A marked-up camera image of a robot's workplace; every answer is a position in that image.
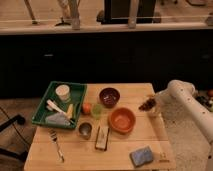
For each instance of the white handled brush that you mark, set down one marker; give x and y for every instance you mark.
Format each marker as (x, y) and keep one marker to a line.
(55, 107)

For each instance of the purple bowl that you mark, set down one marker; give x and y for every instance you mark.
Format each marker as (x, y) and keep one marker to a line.
(109, 97)

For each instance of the orange bowl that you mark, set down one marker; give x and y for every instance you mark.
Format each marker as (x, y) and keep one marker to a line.
(122, 120)

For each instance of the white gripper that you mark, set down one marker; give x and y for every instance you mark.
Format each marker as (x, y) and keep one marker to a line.
(162, 98)

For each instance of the yellow cheese wedge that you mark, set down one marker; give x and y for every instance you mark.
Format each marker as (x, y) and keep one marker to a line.
(69, 112)

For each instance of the grey cloth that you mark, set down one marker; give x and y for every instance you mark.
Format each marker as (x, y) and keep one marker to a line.
(57, 118)

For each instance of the white cup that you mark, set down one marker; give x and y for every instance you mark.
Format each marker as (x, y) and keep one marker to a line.
(63, 92)

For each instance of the dark red grape bunch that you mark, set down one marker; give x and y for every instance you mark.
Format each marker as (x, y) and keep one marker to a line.
(147, 104)

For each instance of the silver fork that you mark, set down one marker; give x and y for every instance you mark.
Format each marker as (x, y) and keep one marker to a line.
(53, 136)

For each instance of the small metal cup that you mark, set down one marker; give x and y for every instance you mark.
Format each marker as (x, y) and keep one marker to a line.
(85, 130)

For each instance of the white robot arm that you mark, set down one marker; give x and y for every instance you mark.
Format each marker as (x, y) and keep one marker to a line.
(184, 93)

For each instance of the green plastic cup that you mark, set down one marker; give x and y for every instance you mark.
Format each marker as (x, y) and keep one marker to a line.
(96, 111)

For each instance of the black chair base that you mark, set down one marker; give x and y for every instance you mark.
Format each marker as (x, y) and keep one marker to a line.
(8, 132)

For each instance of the orange fruit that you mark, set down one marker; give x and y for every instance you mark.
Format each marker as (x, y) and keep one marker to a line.
(86, 108)

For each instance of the green plastic tray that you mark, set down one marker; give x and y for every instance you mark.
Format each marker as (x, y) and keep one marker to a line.
(77, 94)

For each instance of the blue sponge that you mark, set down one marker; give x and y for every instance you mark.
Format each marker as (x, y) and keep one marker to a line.
(141, 156)

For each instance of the brown white eraser block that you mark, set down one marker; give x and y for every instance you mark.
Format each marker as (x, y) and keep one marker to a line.
(102, 138)

